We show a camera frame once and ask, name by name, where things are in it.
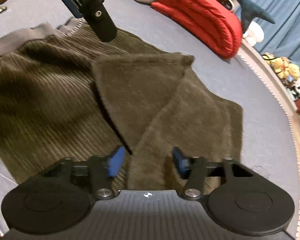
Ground grey quilted mattress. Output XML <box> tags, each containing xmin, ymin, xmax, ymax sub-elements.
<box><xmin>0</xmin><ymin>0</ymin><xmax>300</xmax><ymax>238</ymax></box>

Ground white plush toy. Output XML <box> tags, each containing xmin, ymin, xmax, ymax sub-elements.
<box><xmin>243</xmin><ymin>21</ymin><xmax>264</xmax><ymax>47</ymax></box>

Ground yellow plush toy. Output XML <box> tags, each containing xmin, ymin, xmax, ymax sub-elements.
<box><xmin>262</xmin><ymin>53</ymin><xmax>300</xmax><ymax>81</ymax></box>

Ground teal shark plush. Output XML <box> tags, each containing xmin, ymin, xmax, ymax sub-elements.
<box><xmin>236</xmin><ymin>0</ymin><xmax>275</xmax><ymax>33</ymax></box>

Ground blue curtain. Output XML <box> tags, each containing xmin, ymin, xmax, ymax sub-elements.
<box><xmin>251</xmin><ymin>0</ymin><xmax>300</xmax><ymax>67</ymax></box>

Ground dark olive corduroy pants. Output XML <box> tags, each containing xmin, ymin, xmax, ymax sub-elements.
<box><xmin>0</xmin><ymin>19</ymin><xmax>243</xmax><ymax>190</ymax></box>

